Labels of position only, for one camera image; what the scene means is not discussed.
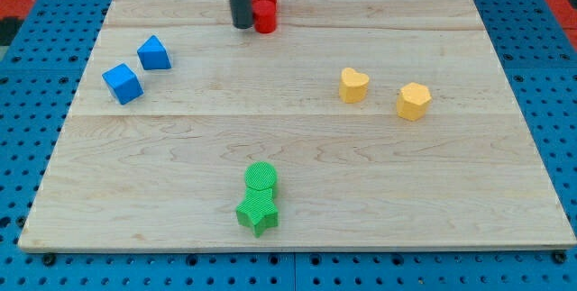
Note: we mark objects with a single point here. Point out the green cylinder block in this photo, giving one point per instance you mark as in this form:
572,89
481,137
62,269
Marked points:
261,176

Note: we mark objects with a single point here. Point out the green star block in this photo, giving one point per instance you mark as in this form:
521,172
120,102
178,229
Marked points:
257,211

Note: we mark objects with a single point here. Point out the blue triangular prism block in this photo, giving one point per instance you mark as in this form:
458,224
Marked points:
153,55

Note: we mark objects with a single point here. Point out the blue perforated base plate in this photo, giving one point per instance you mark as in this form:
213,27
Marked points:
39,76

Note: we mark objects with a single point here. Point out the red cylinder block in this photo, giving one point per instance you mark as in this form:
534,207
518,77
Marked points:
264,16

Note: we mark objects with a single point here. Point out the yellow heart block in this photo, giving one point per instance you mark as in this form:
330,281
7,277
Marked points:
353,86

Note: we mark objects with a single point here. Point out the light wooden board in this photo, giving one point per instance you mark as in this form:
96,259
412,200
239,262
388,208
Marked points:
165,172

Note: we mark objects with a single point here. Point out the blue cube block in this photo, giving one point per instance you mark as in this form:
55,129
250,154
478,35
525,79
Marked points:
123,84

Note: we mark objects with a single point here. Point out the yellow hexagon block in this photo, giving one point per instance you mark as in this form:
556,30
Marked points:
413,101

